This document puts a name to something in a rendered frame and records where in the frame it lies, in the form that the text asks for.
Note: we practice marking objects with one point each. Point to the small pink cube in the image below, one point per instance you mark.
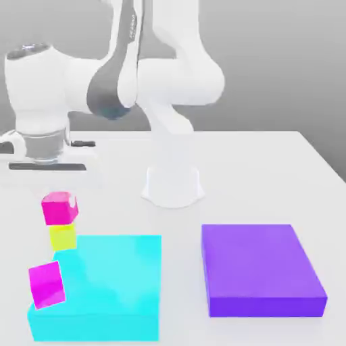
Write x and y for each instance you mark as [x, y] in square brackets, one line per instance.
[58, 212]

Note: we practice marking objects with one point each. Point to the small yellow cube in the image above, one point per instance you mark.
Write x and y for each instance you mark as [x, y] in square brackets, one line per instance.
[62, 238]

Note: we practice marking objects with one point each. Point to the large purple box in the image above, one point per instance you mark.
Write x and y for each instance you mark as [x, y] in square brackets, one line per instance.
[259, 265]

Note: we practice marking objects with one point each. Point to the large cyan box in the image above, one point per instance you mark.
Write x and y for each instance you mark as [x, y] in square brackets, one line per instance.
[108, 286]

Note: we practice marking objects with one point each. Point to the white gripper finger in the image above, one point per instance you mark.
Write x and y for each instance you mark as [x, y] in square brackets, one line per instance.
[72, 202]

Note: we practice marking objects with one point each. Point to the small magenta cube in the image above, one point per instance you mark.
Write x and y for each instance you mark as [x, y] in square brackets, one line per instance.
[46, 285]

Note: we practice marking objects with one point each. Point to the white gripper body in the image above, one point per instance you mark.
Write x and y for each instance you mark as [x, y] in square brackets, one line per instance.
[48, 175]

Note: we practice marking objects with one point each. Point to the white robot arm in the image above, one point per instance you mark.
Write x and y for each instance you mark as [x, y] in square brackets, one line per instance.
[167, 89]

